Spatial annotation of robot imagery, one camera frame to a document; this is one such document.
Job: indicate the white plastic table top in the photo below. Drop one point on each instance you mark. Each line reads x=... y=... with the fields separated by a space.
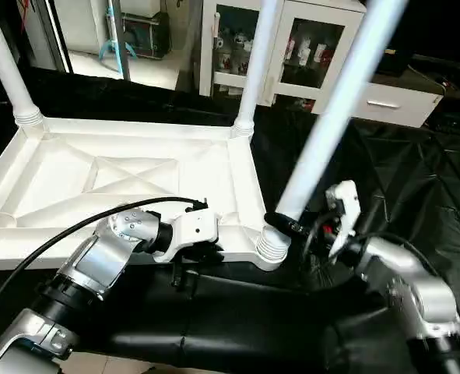
x=121 y=164

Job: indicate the white drawer unit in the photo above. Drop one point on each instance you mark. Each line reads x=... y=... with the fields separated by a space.
x=393 y=103

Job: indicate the white glass door cabinet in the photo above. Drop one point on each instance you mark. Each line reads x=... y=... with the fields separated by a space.
x=307 y=47

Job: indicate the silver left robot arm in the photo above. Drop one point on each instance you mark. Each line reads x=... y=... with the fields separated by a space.
x=97 y=257

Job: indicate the black work mat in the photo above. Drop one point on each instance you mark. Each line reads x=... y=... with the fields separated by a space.
x=276 y=327

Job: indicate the light blue stand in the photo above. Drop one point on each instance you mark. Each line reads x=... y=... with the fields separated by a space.
x=114 y=31

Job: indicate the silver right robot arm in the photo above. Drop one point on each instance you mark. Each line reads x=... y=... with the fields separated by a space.
x=409 y=288

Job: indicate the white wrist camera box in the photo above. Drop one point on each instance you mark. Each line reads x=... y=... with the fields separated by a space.
x=191 y=230
x=345 y=206

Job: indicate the white plastic table leg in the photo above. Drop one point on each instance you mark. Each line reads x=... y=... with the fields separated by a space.
x=253 y=62
x=338 y=101
x=8 y=70

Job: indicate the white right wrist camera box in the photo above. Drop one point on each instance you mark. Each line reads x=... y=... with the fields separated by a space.
x=345 y=206

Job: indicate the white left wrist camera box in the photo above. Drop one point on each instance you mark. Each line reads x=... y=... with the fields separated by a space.
x=191 y=230

